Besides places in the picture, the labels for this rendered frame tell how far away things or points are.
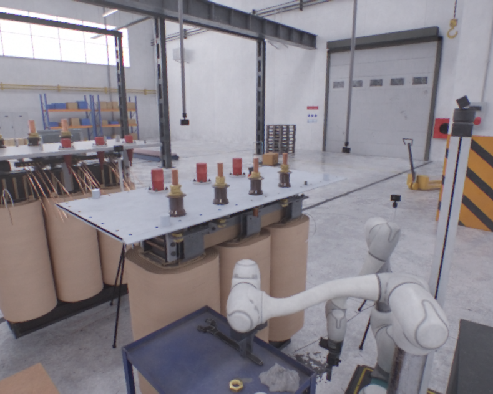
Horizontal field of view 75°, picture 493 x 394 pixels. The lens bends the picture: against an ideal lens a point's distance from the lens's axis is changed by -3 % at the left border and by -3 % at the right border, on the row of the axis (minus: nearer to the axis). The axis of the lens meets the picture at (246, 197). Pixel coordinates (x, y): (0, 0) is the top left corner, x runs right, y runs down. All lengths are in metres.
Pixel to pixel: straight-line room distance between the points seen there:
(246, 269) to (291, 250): 1.11
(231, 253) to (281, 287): 0.61
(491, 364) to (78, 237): 2.85
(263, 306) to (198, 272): 0.66
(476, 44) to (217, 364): 5.88
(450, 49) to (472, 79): 8.73
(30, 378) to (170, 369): 0.48
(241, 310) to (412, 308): 0.51
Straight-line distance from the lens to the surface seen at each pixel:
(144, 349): 1.53
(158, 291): 1.69
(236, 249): 1.89
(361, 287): 1.27
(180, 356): 1.47
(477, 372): 1.68
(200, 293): 1.75
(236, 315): 1.06
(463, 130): 1.29
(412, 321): 1.13
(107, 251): 3.39
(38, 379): 1.47
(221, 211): 1.55
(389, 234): 1.76
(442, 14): 15.37
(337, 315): 1.95
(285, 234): 2.22
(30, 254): 3.06
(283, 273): 2.33
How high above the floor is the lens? 1.81
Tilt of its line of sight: 14 degrees down
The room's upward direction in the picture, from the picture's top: straight up
